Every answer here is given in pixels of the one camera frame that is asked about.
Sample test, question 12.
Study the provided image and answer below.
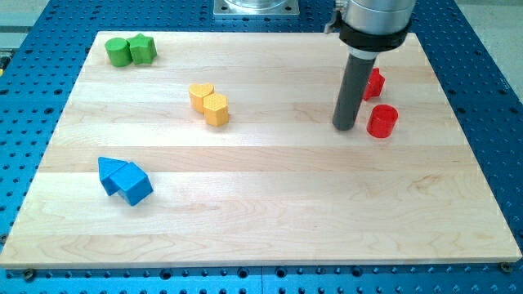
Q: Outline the red cylinder block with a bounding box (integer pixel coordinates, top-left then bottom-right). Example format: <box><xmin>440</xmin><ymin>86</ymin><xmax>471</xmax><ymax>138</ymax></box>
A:
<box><xmin>367</xmin><ymin>105</ymin><xmax>399</xmax><ymax>139</ymax></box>

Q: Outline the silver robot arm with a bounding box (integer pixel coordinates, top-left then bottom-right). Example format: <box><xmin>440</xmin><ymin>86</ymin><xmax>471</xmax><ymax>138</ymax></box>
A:
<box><xmin>324</xmin><ymin>0</ymin><xmax>416</xmax><ymax>60</ymax></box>

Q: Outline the red star block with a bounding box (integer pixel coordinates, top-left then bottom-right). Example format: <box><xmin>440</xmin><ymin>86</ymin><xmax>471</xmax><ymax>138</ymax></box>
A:
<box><xmin>363</xmin><ymin>68</ymin><xmax>386</xmax><ymax>100</ymax></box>

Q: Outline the green star block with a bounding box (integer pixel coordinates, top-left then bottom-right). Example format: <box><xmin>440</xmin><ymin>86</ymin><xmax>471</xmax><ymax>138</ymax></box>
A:
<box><xmin>127</xmin><ymin>33</ymin><xmax>157</xmax><ymax>65</ymax></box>

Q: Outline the yellow hexagon block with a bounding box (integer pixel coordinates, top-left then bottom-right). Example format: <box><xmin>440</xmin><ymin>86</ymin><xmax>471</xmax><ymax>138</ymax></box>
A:
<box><xmin>203</xmin><ymin>93</ymin><xmax>229</xmax><ymax>127</ymax></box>

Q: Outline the light wooden board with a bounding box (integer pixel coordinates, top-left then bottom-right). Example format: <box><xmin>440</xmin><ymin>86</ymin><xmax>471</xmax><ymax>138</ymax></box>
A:
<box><xmin>1</xmin><ymin>31</ymin><xmax>521</xmax><ymax>269</ymax></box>

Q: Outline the yellow heart block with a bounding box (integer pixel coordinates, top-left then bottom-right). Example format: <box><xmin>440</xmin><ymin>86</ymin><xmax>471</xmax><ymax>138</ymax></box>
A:
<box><xmin>188</xmin><ymin>82</ymin><xmax>214</xmax><ymax>114</ymax></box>

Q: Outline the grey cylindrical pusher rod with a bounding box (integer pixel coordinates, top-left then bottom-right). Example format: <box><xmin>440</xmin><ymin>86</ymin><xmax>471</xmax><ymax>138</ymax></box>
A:
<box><xmin>332</xmin><ymin>56</ymin><xmax>375</xmax><ymax>131</ymax></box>

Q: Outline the blue cube block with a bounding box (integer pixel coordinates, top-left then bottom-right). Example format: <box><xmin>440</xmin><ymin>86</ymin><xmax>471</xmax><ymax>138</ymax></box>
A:
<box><xmin>109</xmin><ymin>163</ymin><xmax>154</xmax><ymax>207</ymax></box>

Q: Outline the blue triangle block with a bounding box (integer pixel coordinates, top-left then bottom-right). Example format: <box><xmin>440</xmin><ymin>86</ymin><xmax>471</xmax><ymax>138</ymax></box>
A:
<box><xmin>98</xmin><ymin>157</ymin><xmax>127</xmax><ymax>196</ymax></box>

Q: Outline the green cylinder block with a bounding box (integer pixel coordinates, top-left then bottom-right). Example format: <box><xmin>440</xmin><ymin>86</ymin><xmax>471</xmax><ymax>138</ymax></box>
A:
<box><xmin>105</xmin><ymin>38</ymin><xmax>132</xmax><ymax>67</ymax></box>

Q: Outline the blue perforated table plate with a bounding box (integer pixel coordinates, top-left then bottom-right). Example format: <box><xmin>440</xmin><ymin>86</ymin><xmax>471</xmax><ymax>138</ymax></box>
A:
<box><xmin>1</xmin><ymin>1</ymin><xmax>522</xmax><ymax>293</ymax></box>

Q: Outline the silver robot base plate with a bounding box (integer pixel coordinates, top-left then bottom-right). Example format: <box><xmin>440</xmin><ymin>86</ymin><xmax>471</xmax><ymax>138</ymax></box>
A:
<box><xmin>213</xmin><ymin>0</ymin><xmax>300</xmax><ymax>16</ymax></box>

